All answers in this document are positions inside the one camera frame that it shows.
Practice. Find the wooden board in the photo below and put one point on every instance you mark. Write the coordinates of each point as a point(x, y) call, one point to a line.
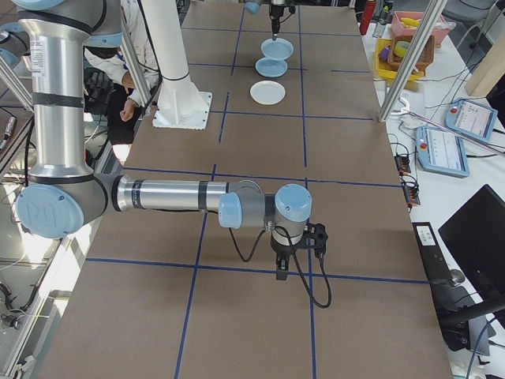
point(489, 63)

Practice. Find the white pillar stand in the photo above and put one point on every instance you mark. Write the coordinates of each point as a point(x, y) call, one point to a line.
point(173, 51)

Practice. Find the black laptop screen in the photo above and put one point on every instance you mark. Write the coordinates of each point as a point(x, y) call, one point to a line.
point(477, 237)

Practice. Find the seated person white jacket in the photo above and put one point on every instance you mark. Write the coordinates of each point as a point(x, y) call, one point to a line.
point(114, 65)

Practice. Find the yellow plastic basket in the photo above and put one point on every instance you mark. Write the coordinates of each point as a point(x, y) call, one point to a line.
point(384, 67)

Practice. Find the black device box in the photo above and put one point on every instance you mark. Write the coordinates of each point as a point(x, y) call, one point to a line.
point(432, 248)

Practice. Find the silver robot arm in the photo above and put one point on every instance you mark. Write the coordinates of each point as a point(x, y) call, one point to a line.
point(59, 98)
point(252, 4)

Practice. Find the orange black circuit board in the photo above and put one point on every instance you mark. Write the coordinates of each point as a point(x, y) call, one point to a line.
point(411, 195)
point(403, 163)

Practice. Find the brown wicker basket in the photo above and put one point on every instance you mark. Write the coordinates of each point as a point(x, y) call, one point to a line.
point(424, 55)

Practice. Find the white ceramic plate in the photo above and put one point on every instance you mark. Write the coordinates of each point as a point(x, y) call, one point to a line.
point(268, 92)

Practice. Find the white plastic tool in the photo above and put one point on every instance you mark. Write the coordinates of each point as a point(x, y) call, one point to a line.
point(406, 112)

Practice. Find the yellow green tape roll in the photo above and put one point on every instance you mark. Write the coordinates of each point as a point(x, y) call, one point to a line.
point(401, 48)

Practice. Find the pink plastic basket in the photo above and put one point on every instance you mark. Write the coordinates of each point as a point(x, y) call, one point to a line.
point(406, 31)

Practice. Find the bare hand of seated person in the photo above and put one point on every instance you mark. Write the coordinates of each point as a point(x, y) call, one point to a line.
point(128, 111)

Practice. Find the light blue ceramic plate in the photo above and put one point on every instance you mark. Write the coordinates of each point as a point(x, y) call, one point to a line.
point(271, 69)
point(277, 49)

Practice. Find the aluminium frame bar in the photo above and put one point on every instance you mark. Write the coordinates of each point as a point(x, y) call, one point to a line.
point(410, 59)
point(136, 73)
point(16, 85)

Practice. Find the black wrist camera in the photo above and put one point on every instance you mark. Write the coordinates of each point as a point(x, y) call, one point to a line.
point(317, 237)

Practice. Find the metal bar frame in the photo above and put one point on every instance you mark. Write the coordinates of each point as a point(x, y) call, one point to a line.
point(43, 300)

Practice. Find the light blue teach pendant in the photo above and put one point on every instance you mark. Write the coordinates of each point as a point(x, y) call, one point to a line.
point(471, 118)
point(444, 150)

